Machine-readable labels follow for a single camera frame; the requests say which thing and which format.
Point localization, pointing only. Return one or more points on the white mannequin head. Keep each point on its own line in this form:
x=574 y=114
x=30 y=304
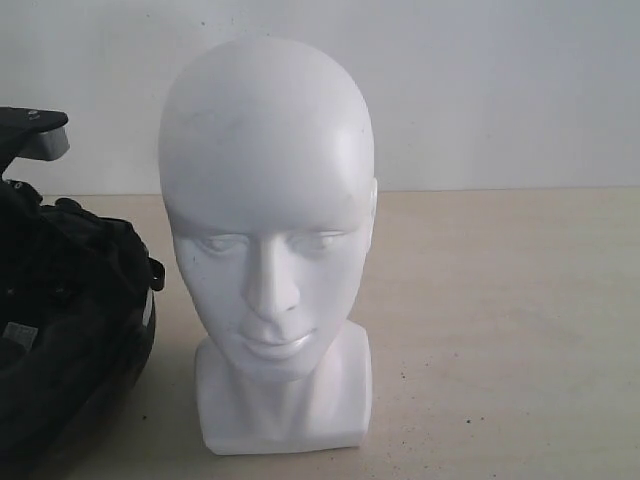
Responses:
x=266 y=164

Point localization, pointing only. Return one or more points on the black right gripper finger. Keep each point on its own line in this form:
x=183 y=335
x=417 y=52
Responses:
x=32 y=134

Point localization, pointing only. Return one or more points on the black helmet with tinted visor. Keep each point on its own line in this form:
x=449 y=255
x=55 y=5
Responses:
x=74 y=287

